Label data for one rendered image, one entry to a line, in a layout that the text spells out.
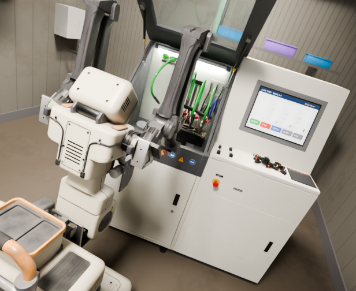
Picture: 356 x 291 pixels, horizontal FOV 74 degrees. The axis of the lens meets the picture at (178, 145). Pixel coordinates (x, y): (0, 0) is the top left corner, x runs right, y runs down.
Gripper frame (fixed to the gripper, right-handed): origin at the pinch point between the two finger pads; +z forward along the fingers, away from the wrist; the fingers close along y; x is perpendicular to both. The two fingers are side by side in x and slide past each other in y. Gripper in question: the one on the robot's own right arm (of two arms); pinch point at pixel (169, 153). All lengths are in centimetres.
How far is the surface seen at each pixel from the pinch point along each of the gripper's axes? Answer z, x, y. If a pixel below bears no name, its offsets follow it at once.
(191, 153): 15.5, -18.4, -7.8
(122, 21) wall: 73, -245, 207
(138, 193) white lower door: 54, 5, 18
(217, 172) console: 23.1, -18.2, -27.4
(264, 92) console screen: -9, -70, -34
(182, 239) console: 80, 11, -24
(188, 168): 25.6, -13.8, -9.3
